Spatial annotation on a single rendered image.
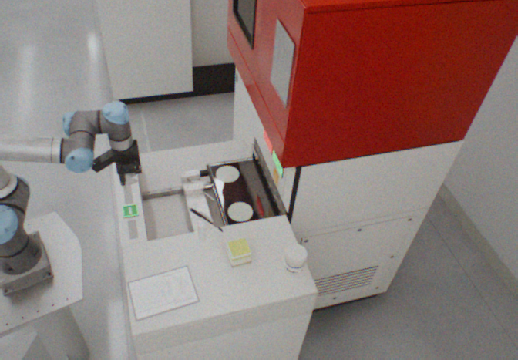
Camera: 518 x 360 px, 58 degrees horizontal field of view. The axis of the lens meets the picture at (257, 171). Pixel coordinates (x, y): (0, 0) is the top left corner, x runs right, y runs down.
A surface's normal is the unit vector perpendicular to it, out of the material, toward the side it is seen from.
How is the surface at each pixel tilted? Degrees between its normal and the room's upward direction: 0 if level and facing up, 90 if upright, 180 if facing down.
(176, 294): 0
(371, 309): 0
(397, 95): 90
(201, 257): 0
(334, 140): 90
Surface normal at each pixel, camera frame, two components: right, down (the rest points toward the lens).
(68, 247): 0.07, -0.70
